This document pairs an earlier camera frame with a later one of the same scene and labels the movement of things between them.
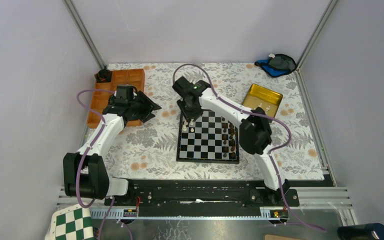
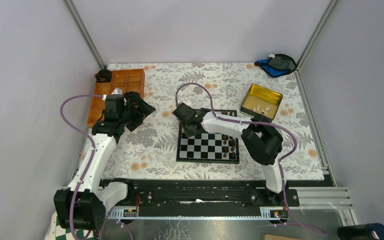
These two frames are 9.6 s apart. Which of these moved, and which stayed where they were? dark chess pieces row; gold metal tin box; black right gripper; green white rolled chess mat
Moved: black right gripper
Stayed: green white rolled chess mat; gold metal tin box; dark chess pieces row
